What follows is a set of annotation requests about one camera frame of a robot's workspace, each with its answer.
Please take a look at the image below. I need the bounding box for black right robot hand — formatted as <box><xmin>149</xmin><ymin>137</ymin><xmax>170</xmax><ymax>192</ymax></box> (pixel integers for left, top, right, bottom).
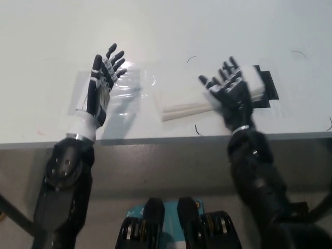
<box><xmin>198</xmin><ymin>56</ymin><xmax>258</xmax><ymax>136</ymax></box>

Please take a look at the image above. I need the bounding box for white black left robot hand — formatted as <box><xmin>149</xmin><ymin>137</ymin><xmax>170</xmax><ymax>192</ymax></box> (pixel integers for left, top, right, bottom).
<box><xmin>66</xmin><ymin>43</ymin><xmax>128</xmax><ymax>142</ymax></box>

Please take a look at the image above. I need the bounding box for white napkin stack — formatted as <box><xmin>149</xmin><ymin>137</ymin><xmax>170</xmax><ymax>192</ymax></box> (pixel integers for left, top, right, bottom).
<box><xmin>154</xmin><ymin>64</ymin><xmax>267</xmax><ymax>122</ymax></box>

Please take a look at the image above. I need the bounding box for black teal robot torso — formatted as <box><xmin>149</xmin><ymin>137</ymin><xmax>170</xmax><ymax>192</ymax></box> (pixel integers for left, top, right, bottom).
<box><xmin>115</xmin><ymin>197</ymin><xmax>243</xmax><ymax>249</ymax></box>

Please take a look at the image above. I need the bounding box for clear plastic bag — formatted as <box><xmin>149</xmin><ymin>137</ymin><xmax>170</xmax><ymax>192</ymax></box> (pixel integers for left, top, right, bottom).
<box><xmin>67</xmin><ymin>69</ymin><xmax>143</xmax><ymax>117</ymax></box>

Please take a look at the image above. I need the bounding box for black tape patch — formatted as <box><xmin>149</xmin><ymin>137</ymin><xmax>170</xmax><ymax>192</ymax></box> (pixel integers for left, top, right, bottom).
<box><xmin>252</xmin><ymin>64</ymin><xmax>280</xmax><ymax>108</ymax></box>

